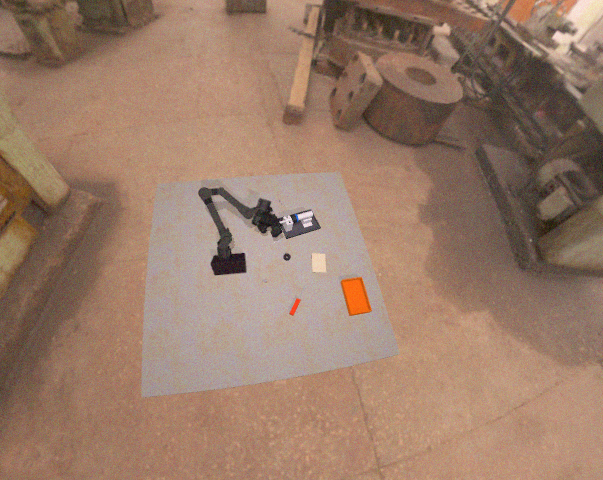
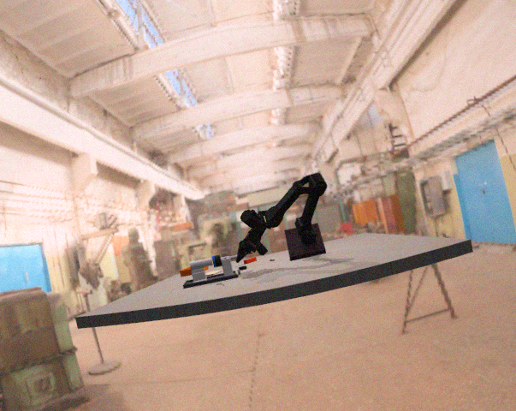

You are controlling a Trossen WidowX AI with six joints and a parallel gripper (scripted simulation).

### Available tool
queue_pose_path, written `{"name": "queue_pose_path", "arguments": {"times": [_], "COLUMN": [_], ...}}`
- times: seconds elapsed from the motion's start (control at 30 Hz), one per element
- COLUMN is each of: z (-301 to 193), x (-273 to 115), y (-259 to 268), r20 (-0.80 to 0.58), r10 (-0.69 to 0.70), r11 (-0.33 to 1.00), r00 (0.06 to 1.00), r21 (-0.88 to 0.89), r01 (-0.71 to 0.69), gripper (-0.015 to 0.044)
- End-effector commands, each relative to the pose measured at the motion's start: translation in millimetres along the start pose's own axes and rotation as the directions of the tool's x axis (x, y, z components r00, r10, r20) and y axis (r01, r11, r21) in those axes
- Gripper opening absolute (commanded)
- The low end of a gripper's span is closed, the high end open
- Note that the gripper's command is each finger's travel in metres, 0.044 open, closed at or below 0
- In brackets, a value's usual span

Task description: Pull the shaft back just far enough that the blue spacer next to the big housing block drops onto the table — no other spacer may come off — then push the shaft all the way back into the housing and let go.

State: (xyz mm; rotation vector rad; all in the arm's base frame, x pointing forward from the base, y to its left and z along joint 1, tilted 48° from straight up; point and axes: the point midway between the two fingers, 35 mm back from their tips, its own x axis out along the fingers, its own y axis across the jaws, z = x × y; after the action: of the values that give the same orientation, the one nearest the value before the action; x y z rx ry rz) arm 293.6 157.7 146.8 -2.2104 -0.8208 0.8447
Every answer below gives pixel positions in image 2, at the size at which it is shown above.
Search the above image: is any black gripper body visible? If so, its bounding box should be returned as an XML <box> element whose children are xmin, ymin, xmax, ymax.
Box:
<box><xmin>239</xmin><ymin>229</ymin><xmax>261</xmax><ymax>253</ymax></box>

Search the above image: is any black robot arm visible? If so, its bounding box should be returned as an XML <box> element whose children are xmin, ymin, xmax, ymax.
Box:
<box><xmin>240</xmin><ymin>173</ymin><xmax>327</xmax><ymax>247</ymax></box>

